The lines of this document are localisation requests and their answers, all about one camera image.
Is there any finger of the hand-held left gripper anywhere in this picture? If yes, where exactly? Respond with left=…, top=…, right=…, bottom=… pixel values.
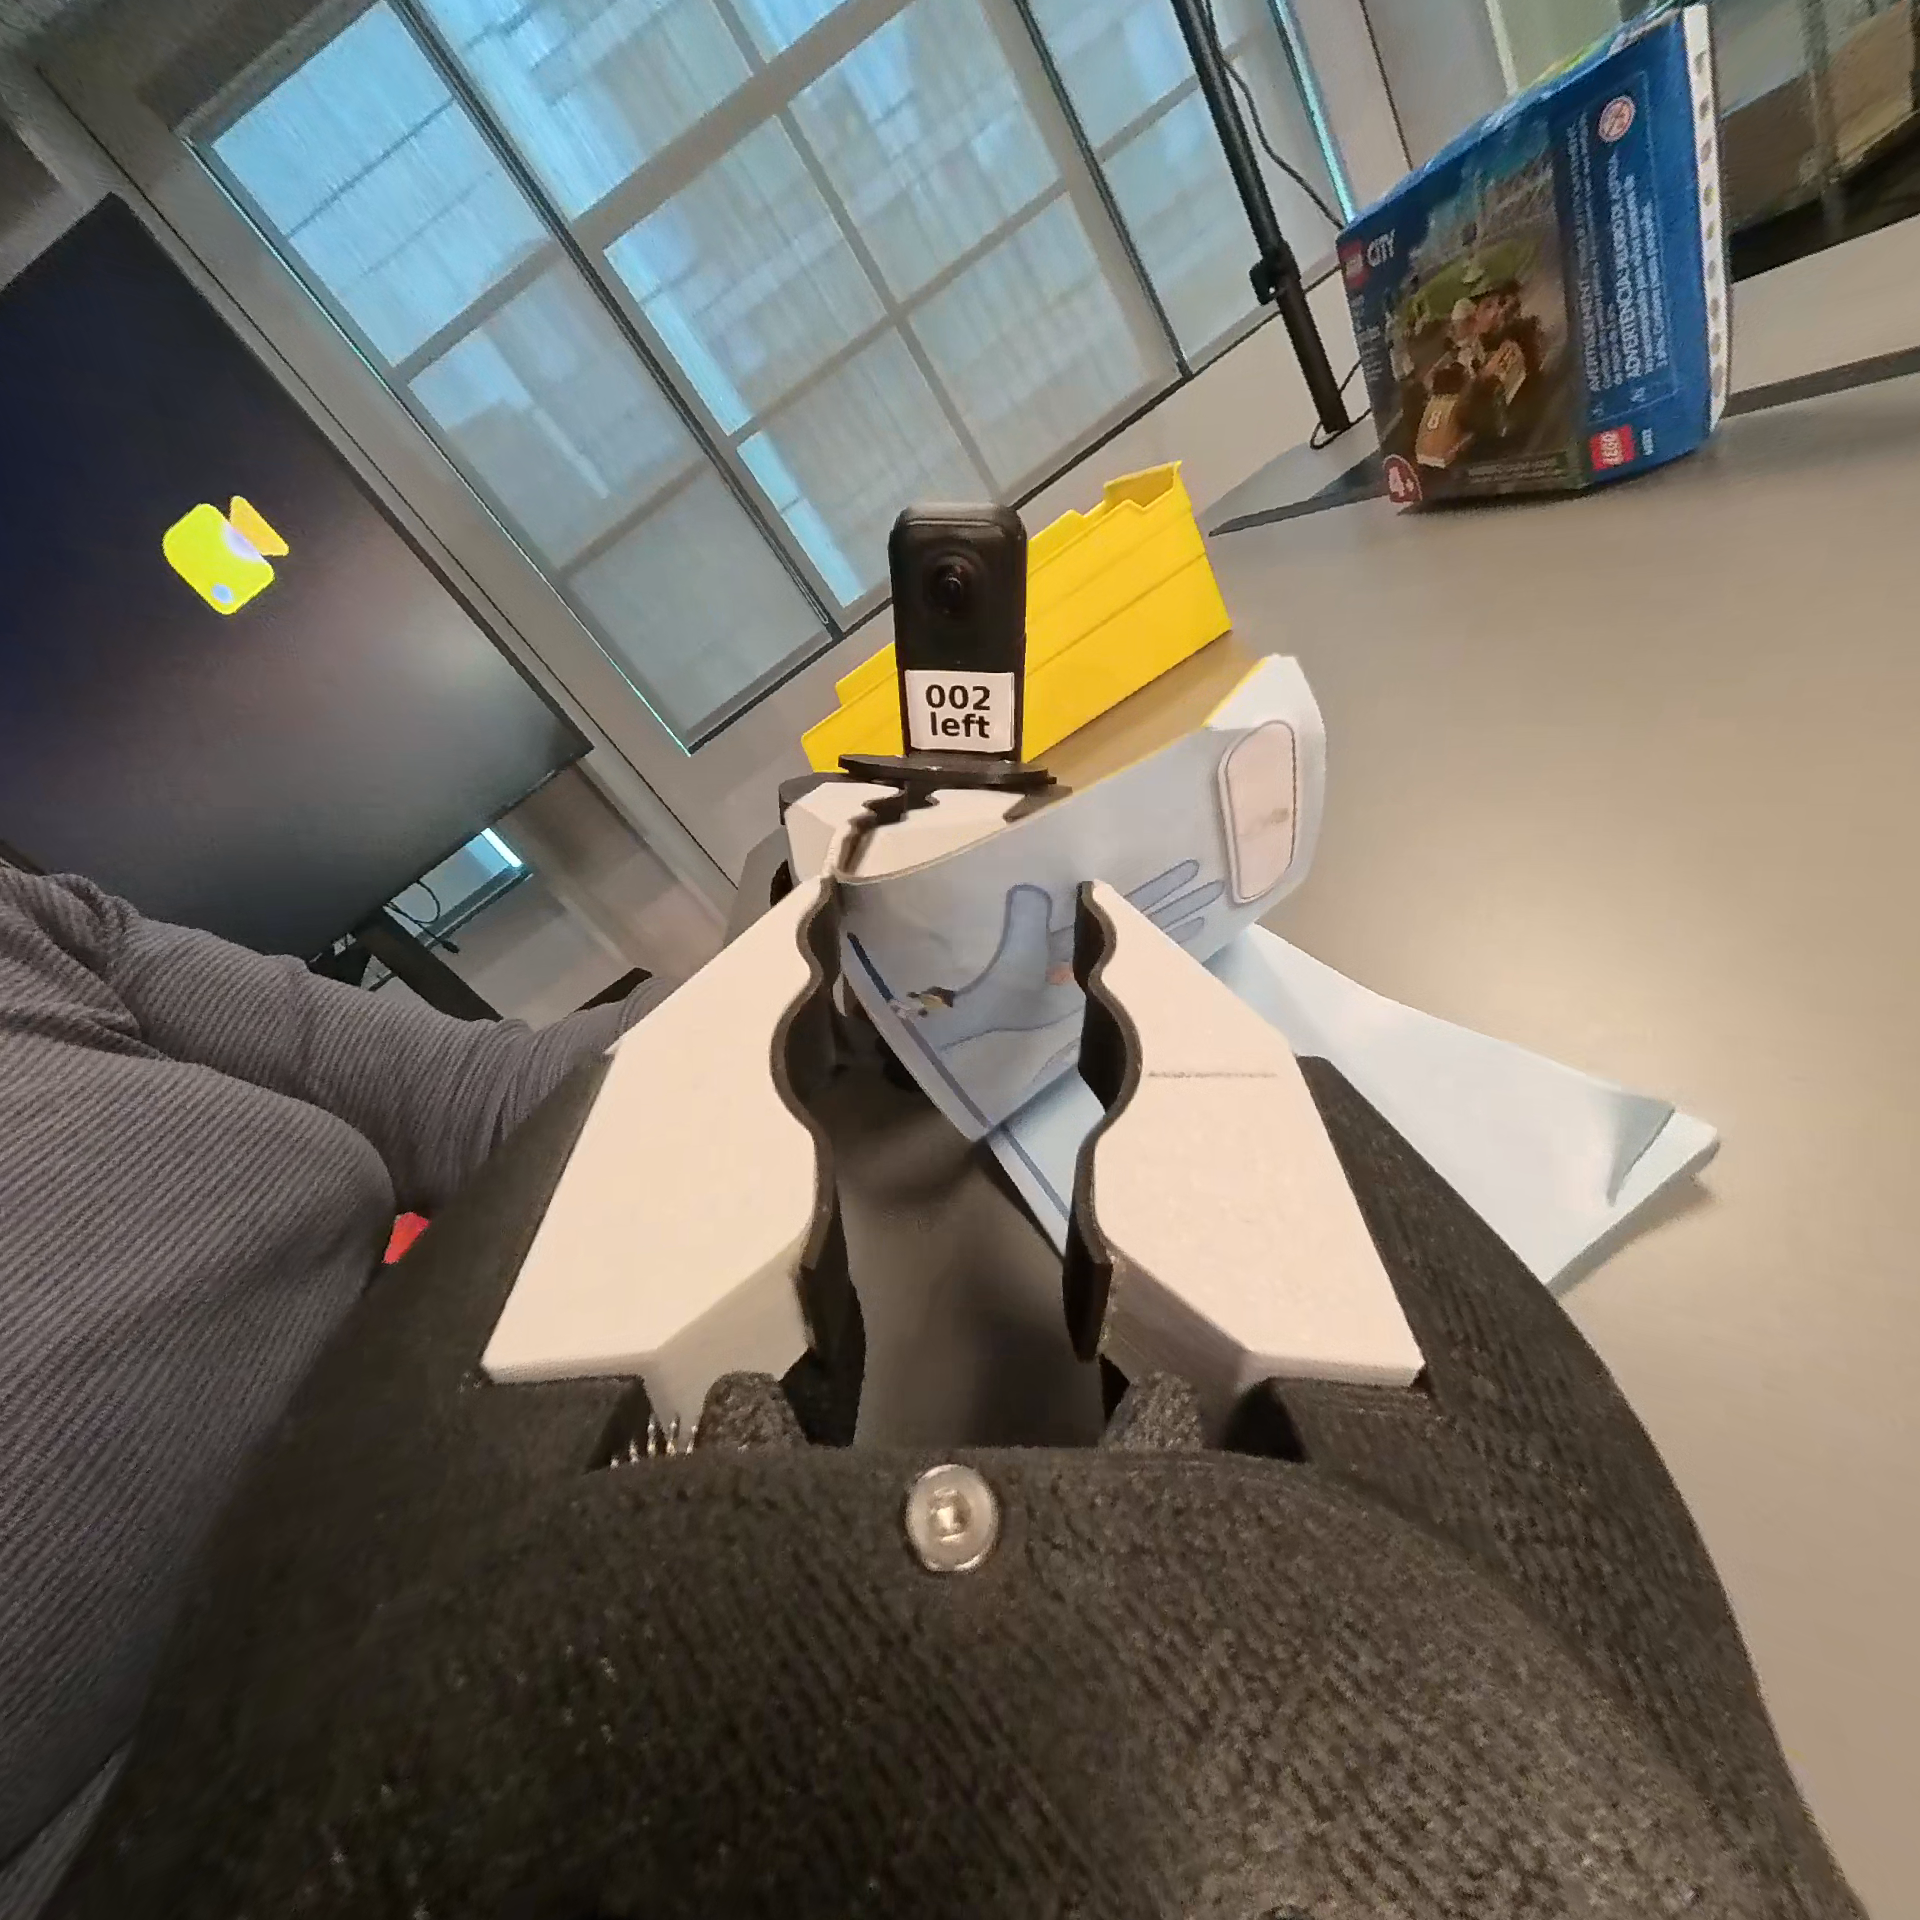
left=835, top=790, right=1055, bottom=884
left=781, top=776, right=885, bottom=903

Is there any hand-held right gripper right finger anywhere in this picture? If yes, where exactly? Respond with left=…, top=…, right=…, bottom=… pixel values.
left=1057, top=880, right=1431, bottom=1409

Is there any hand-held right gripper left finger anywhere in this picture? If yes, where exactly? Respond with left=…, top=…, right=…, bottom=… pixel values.
left=478, top=876, right=859, bottom=1383

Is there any yellow plastic bin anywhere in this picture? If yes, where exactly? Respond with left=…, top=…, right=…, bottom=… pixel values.
left=800, top=459, right=1236, bottom=774

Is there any lego instruction booklet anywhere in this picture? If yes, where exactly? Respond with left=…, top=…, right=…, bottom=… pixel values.
left=834, top=654, right=1717, bottom=1295

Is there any blue lego box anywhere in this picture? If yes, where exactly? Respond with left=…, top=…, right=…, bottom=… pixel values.
left=1336, top=8, right=1733, bottom=517

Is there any person's left forearm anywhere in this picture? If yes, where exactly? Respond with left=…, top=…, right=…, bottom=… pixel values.
left=0, top=862, right=662, bottom=1203

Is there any black desk plate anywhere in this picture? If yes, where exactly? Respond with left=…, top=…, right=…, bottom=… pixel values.
left=1207, top=434, right=1388, bottom=536

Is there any large grid window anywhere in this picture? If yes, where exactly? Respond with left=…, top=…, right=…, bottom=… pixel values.
left=179, top=0, right=1351, bottom=752

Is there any black pole stand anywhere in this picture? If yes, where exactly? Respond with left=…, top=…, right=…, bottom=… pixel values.
left=1168, top=0, right=1351, bottom=444

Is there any person's grey sweater torso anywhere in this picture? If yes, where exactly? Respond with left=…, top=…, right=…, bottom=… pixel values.
left=0, top=1101, right=406, bottom=1906

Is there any black monitor screen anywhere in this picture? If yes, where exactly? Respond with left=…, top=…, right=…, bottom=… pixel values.
left=0, top=194, right=594, bottom=1022

